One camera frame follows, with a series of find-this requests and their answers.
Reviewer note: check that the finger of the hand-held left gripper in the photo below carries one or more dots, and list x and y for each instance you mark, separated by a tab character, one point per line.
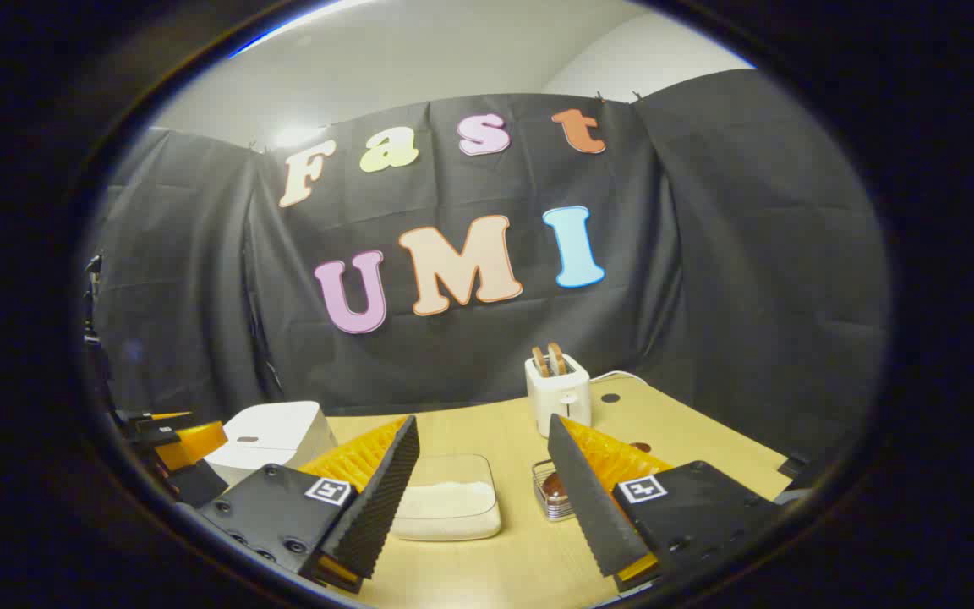
195	441

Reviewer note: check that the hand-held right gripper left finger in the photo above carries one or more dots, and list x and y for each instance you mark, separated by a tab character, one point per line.
385	491

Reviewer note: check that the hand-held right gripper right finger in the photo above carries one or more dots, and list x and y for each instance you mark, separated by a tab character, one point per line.
588	499

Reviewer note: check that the brown wooden spoon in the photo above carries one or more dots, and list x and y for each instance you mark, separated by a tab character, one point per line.
553	485

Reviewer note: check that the clear container of rice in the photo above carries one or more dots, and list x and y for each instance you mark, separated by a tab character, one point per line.
453	503

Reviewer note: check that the white rice cooker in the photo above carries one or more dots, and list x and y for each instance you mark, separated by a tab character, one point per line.
276	427

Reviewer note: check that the white toaster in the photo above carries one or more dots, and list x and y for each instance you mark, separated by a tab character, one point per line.
559	393

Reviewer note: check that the brown toast slice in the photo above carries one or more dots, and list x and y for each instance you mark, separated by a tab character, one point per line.
556	358
540	362

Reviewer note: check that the black table clamp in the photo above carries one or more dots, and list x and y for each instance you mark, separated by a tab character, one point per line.
793	467

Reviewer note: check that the black backdrop cloth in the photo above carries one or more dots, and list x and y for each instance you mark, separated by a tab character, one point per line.
707	296

